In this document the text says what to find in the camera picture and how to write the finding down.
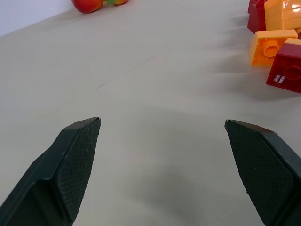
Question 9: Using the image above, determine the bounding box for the red apple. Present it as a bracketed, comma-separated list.
[71, 0, 105, 15]

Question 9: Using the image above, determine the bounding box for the green and orange fruit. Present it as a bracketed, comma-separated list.
[106, 0, 130, 6]

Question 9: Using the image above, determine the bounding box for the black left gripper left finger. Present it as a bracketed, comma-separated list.
[0, 117, 102, 226]

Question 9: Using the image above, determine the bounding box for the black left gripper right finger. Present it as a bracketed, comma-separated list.
[224, 119, 301, 226]

